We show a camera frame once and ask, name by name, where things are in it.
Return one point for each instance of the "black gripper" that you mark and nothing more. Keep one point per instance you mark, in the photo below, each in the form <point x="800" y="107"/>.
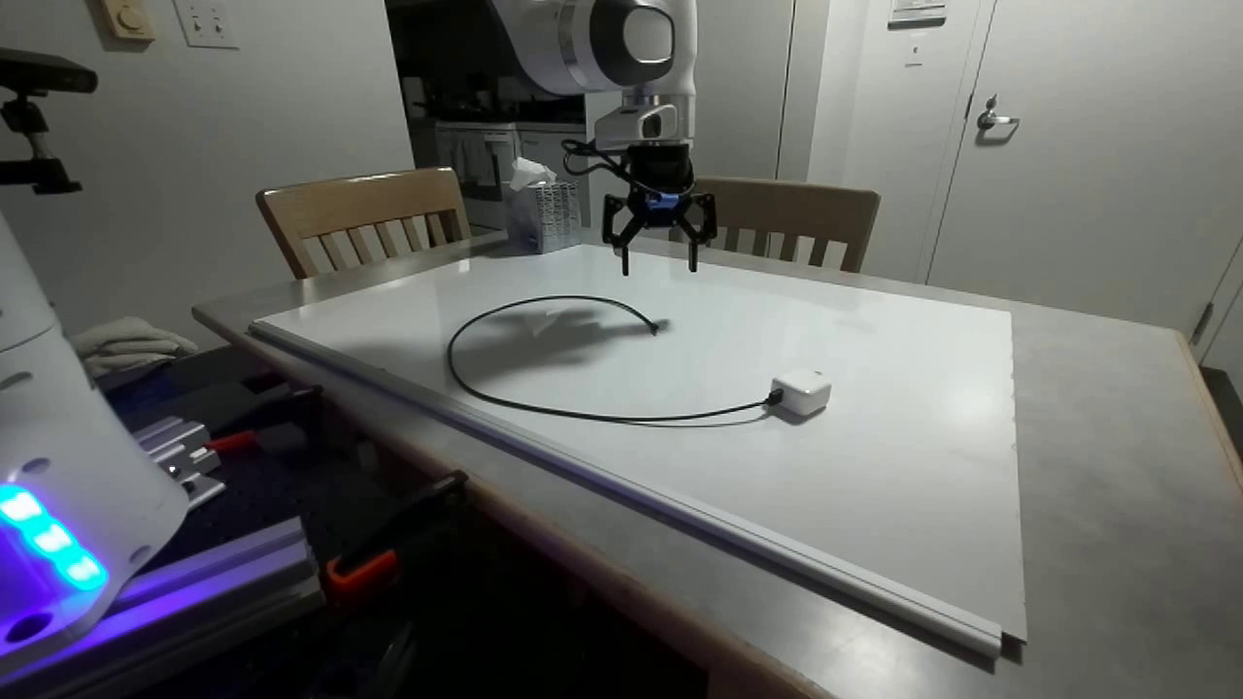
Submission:
<point x="658" y="167"/>

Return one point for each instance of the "white charger adapter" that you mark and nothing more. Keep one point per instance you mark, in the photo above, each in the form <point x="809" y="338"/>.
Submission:
<point x="800" y="395"/>

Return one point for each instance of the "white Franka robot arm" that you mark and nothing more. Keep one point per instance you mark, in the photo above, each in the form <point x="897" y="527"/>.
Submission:
<point x="556" y="39"/>

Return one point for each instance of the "blue-grey tissue box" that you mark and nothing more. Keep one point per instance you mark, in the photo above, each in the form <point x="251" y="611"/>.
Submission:
<point x="546" y="220"/>

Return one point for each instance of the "wooden slat-back chair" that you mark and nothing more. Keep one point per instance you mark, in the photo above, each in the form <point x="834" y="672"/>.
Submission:
<point x="363" y="194"/>
<point x="780" y="203"/>

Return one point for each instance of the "white tissue sheet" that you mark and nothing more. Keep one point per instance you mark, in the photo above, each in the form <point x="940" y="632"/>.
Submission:
<point x="528" y="173"/>

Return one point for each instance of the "white kitchen cabinet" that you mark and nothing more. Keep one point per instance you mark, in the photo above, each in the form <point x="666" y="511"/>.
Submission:
<point x="467" y="157"/>

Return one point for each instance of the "white door with lever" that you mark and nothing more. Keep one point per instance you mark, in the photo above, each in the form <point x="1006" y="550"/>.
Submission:
<point x="1102" y="167"/>

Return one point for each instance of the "white cloth bundle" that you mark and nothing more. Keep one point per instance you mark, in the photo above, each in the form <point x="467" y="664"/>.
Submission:
<point x="128" y="343"/>

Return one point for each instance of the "white device with blue light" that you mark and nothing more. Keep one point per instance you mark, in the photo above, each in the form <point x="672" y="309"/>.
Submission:
<point x="196" y="585"/>

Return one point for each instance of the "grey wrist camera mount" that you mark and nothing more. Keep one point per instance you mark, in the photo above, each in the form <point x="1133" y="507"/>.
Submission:
<point x="644" y="122"/>

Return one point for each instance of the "white wall sign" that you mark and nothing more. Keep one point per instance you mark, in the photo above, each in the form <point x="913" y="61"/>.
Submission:
<point x="918" y="12"/>

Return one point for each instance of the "white whiteboard with aluminium frame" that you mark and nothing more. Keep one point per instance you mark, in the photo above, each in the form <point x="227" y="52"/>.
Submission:
<point x="839" y="518"/>

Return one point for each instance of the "silver metal bracket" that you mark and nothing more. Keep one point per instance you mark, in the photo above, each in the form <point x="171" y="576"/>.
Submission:
<point x="179" y="459"/>

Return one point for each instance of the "beige round wall thermostat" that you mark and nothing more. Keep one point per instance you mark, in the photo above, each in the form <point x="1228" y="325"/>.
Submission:
<point x="124" y="21"/>

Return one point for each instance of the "black camera on mount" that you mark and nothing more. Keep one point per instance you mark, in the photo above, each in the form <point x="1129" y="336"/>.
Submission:
<point x="42" y="70"/>

